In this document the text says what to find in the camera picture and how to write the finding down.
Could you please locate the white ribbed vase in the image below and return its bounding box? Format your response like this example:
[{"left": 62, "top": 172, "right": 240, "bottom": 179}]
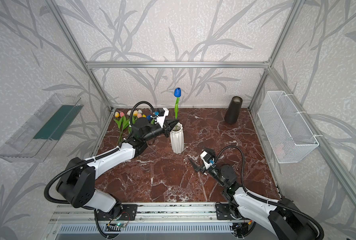
[{"left": 170, "top": 123, "right": 184, "bottom": 154}]

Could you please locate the pink tulip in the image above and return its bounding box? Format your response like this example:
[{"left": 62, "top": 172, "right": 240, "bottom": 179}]
[{"left": 115, "top": 112, "right": 130, "bottom": 145}]

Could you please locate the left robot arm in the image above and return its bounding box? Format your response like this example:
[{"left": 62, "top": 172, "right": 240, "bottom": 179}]
[{"left": 44, "top": 118, "right": 178, "bottom": 213}]

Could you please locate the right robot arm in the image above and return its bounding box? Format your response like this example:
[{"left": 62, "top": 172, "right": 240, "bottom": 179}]
[{"left": 190, "top": 148, "right": 325, "bottom": 240}]

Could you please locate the black cone vase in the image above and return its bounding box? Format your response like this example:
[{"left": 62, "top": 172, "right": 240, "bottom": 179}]
[{"left": 224, "top": 96, "right": 243, "bottom": 124}]

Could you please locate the pink object in basket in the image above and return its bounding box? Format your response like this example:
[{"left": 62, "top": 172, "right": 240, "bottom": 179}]
[{"left": 274, "top": 144, "right": 286, "bottom": 160}]

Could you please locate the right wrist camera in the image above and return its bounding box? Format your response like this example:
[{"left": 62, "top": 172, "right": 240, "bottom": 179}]
[{"left": 200, "top": 151, "right": 216, "bottom": 169}]

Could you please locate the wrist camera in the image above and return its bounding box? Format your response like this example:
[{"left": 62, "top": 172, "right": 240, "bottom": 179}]
[
  {"left": 200, "top": 151, "right": 216, "bottom": 169},
  {"left": 155, "top": 108, "right": 170, "bottom": 128}
]

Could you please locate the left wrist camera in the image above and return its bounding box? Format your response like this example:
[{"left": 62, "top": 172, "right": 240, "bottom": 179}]
[{"left": 155, "top": 108, "right": 170, "bottom": 128}]

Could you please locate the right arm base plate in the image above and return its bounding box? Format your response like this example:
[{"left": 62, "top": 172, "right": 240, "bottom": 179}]
[{"left": 215, "top": 202, "right": 247, "bottom": 221}]

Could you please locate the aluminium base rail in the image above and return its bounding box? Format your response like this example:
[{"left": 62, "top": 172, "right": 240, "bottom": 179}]
[{"left": 48, "top": 201, "right": 301, "bottom": 224}]

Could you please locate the white wire mesh basket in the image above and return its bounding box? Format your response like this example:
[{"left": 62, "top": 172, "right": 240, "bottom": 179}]
[{"left": 258, "top": 91, "right": 319, "bottom": 164}]

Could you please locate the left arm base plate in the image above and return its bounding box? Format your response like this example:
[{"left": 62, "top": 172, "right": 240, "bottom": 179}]
[{"left": 96, "top": 204, "right": 138, "bottom": 221}]

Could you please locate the right black cable hose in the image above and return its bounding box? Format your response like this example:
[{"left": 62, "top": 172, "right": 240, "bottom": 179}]
[{"left": 213, "top": 145, "right": 325, "bottom": 240}]

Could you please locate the clear plastic wall shelf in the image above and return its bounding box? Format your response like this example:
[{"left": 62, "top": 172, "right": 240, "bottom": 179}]
[{"left": 0, "top": 94, "right": 84, "bottom": 163}]

